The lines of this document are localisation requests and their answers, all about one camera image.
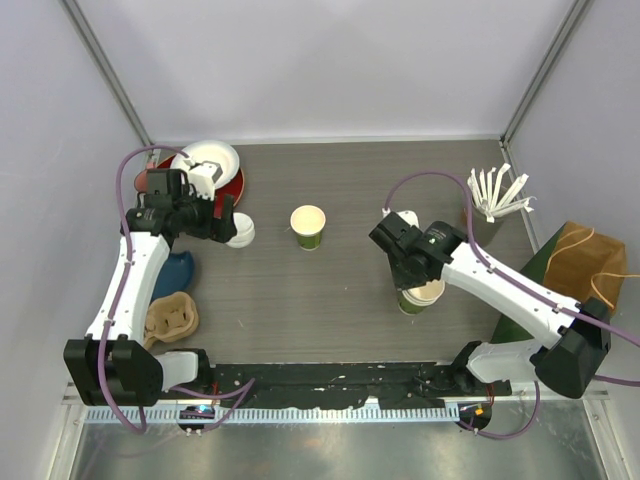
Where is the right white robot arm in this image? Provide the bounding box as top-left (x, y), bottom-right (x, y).
top-left (369, 212), bottom-right (611, 399)

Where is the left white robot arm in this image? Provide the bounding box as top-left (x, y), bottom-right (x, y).
top-left (63, 163), bottom-right (237, 407)

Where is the green paper cup stack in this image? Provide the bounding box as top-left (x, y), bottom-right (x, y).
top-left (397, 280), bottom-right (446, 315)

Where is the red round plate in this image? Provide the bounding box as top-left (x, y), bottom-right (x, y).
top-left (155, 155), bottom-right (247, 214)

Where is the blue leaf-shaped dish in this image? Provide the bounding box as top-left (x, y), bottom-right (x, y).
top-left (151, 251), bottom-right (195, 301)

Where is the white paper plate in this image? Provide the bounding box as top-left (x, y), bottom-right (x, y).
top-left (171, 140), bottom-right (240, 190)

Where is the pink floral mug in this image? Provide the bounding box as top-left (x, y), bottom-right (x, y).
top-left (134, 170), bottom-right (148, 193)

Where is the cup of wrapped straws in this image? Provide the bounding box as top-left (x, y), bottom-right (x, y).
top-left (467, 163), bottom-right (535, 224)

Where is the cardboard cup carrier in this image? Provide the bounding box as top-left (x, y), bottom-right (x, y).
top-left (144, 291), bottom-right (200, 350)

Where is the green paper bag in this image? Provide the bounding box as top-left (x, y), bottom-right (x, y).
top-left (491, 230), bottom-right (561, 344)

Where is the brown paper bag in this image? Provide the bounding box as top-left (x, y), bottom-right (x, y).
top-left (543, 221), bottom-right (628, 312)

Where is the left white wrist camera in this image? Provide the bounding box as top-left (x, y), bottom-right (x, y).
top-left (187, 161), bottom-right (223, 200)

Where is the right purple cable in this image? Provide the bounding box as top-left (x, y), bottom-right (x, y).
top-left (382, 171), bottom-right (640, 439)

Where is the purple cable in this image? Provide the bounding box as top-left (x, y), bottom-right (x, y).
top-left (97, 144), bottom-right (257, 436)
top-left (382, 171), bottom-right (640, 439)

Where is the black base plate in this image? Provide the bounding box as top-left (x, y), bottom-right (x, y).
top-left (184, 362), bottom-right (512, 410)

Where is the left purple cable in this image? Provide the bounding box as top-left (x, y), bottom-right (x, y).
top-left (97, 144), bottom-right (257, 436)

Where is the white slotted cable duct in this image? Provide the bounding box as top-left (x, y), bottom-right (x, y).
top-left (84, 405), bottom-right (460, 422)

